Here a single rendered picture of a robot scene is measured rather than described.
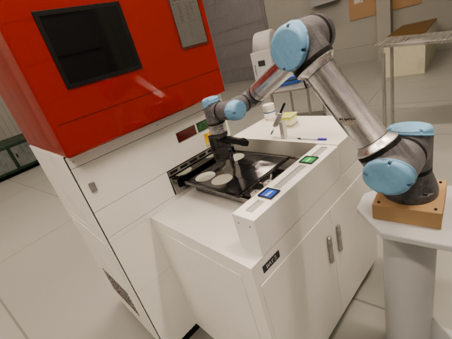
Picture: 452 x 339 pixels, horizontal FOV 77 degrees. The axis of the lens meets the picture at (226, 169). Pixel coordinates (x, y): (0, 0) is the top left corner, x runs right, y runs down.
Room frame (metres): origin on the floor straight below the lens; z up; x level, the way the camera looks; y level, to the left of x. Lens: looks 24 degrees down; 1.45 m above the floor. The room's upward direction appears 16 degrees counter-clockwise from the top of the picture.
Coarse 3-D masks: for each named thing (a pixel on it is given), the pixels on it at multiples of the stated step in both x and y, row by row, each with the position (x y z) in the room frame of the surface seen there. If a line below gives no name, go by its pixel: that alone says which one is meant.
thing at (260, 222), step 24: (288, 168) 0.97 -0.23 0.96; (312, 168) 0.91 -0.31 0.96; (336, 168) 1.02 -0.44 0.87; (288, 192) 0.81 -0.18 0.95; (312, 192) 0.90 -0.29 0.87; (240, 216) 0.74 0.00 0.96; (264, 216) 0.73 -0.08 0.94; (288, 216) 0.80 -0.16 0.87; (240, 240) 0.77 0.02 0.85; (264, 240) 0.71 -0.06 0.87
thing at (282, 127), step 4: (276, 116) 1.28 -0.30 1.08; (280, 116) 1.28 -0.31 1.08; (276, 120) 1.29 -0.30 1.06; (284, 120) 1.29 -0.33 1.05; (276, 124) 1.30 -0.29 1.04; (280, 124) 1.27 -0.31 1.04; (284, 124) 1.28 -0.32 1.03; (280, 128) 1.28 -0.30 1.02; (284, 128) 1.27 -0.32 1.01; (280, 132) 1.28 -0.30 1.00; (284, 132) 1.27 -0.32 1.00; (284, 136) 1.27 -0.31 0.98
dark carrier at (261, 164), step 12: (252, 156) 1.33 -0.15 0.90; (264, 156) 1.29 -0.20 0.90; (276, 156) 1.24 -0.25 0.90; (216, 168) 1.31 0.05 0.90; (240, 168) 1.23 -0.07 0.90; (252, 168) 1.19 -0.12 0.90; (264, 168) 1.15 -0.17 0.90; (192, 180) 1.24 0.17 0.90; (240, 180) 1.10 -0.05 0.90; (252, 180) 1.07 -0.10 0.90; (240, 192) 1.00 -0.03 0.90
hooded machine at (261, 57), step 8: (264, 32) 8.30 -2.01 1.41; (272, 32) 8.32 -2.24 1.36; (256, 40) 8.38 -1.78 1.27; (264, 40) 8.20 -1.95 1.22; (256, 48) 8.33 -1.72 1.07; (264, 48) 8.15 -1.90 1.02; (256, 56) 8.25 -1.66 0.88; (264, 56) 8.09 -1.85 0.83; (256, 64) 8.28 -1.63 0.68; (264, 64) 8.12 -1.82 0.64; (256, 72) 8.32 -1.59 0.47
